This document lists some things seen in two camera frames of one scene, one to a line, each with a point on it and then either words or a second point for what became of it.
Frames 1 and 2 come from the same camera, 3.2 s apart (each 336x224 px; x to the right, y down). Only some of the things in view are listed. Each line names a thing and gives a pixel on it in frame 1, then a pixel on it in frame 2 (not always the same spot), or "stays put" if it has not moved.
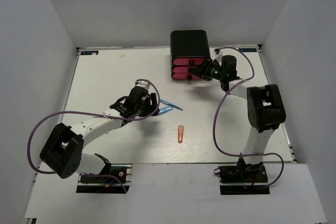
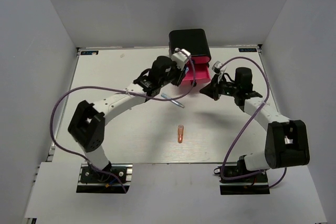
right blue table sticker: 248,50 stays put
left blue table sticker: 89,52 stays put
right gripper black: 203,70 to 213,89
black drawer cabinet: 188,43 stays put
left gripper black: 151,108 to 180,74
